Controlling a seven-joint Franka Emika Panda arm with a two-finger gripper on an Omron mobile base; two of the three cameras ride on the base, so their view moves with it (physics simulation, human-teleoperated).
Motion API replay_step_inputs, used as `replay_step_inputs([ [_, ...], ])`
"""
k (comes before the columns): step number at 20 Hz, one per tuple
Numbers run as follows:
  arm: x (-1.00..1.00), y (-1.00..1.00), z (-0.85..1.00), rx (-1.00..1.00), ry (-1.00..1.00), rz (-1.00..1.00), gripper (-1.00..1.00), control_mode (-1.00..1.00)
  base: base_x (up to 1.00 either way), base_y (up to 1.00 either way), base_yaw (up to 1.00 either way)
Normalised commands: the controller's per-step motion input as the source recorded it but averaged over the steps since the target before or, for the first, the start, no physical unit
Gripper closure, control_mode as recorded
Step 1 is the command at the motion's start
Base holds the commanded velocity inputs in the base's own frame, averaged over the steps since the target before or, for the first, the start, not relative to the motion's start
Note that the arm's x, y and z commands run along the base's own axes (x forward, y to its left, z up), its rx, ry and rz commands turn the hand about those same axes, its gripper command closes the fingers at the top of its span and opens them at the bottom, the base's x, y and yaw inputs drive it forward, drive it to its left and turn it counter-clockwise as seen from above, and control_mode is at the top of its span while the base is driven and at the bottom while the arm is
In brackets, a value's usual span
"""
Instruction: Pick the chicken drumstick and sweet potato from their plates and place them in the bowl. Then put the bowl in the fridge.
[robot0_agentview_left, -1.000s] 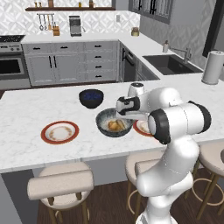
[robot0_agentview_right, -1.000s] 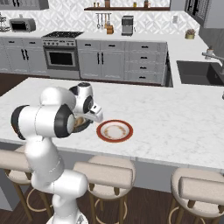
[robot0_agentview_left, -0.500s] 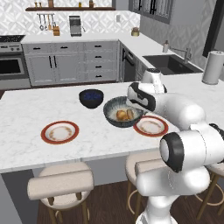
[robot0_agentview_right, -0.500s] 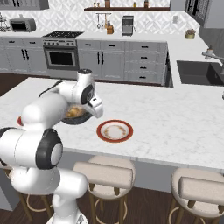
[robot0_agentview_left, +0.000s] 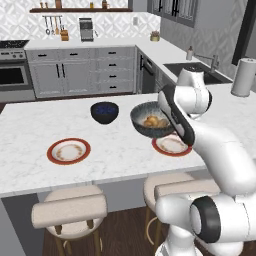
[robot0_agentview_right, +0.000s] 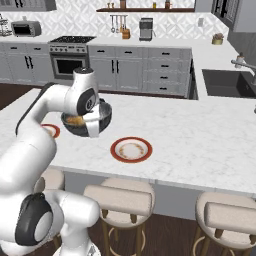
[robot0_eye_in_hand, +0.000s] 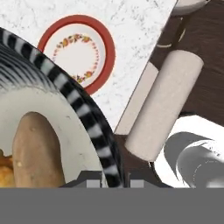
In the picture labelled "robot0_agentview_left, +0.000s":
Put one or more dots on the brown bottle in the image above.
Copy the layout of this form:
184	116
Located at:
104	4

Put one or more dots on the grey sink tap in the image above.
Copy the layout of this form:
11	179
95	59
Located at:
210	60

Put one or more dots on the white paper towel roll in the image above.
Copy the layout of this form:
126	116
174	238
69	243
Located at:
244	76

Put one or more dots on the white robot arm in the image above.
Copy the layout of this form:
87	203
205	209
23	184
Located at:
220	156

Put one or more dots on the white wall socket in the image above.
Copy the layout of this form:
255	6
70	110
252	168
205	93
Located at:
135	21

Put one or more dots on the utensil rail with hanging tools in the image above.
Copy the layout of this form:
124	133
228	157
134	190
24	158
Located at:
52	24

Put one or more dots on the dark blue bowl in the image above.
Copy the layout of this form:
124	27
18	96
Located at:
104	112

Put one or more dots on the brown jar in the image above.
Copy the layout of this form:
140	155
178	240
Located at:
58	4

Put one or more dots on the dark kitchen sink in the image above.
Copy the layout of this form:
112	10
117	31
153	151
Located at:
200	68

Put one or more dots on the white soap dispenser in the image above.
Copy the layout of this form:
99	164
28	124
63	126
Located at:
189	54

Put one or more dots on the orange sweet potato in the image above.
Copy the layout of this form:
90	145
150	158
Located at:
150	121

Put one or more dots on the small yellow bottle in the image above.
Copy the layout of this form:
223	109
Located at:
91	4

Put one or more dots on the grey speckled bowl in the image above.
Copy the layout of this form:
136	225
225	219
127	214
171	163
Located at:
141	115

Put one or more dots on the wooden wall shelf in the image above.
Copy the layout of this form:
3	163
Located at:
80	10

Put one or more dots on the black dishwasher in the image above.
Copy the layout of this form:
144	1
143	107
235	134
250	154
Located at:
147	73

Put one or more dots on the red rimmed white plate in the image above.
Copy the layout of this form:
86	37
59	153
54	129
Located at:
169	146
68	151

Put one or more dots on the brown chicken drumstick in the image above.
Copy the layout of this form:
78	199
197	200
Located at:
163	123

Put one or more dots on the steel oven with hob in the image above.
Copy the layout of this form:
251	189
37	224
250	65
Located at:
13	73

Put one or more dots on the grey cupboard run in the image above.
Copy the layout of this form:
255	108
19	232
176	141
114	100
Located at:
83	70

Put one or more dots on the beige cushioned bar stool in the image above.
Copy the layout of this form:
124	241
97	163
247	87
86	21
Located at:
166	186
70	213

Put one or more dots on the small potted plant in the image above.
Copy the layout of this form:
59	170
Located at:
154	35

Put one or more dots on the wooden knife block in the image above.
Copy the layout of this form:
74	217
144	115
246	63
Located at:
64	35

